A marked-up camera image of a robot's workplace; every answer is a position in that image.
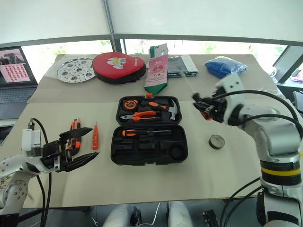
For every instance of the dark framed panel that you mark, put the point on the dark framed panel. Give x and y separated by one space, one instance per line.
286 63

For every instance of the black plastic tool case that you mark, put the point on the black plastic tool case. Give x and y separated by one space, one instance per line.
151 151

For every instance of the white rounded robot leg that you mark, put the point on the white rounded robot leg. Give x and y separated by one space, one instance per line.
178 215
118 216

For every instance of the orange black screwdriver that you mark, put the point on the orange black screwdriver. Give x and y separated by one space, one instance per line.
129 133

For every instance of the orange voltage tester pen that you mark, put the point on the orange voltage tester pen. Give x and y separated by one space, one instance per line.
95 139

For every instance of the open grey laptop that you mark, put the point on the open grey laptop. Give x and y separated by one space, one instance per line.
16 92

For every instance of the orange black tape measure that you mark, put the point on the orange black tape measure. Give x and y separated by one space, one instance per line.
130 104

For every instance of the orange case latch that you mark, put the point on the orange case latch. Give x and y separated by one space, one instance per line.
149 95

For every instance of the grey window frame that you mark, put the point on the grey window frame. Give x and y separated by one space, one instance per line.
117 45

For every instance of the blue bagged bundle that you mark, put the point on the blue bagged bundle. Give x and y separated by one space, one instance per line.
225 66

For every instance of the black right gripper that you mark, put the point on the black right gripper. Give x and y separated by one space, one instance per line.
217 107

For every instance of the pink green retail package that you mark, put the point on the pink green retail package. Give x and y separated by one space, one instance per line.
157 73

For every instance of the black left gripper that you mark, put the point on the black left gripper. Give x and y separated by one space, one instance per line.
53 153

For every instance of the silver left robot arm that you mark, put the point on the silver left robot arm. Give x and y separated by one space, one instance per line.
11 189

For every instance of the small black bracket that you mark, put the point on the small black bracket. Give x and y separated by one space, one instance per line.
210 218

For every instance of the orange black utility knife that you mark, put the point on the orange black utility knife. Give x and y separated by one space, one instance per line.
76 124

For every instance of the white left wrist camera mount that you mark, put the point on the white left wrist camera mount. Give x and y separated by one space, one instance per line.
27 139

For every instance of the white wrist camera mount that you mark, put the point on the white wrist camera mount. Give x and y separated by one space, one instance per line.
233 82
27 139

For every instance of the red heart-shaped case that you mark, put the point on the red heart-shaped case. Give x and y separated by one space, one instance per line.
118 66

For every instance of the dark folded cloth package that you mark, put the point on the dark folded cloth package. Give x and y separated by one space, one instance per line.
180 67

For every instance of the perforated metal steamer plate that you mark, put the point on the perforated metal steamer plate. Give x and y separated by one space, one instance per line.
75 70

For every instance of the black electrical tape roll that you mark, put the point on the black electrical tape roll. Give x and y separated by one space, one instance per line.
216 142

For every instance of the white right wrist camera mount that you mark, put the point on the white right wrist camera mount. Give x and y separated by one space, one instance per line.
233 82

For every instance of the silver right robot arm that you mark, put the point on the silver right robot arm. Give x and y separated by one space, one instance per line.
272 134

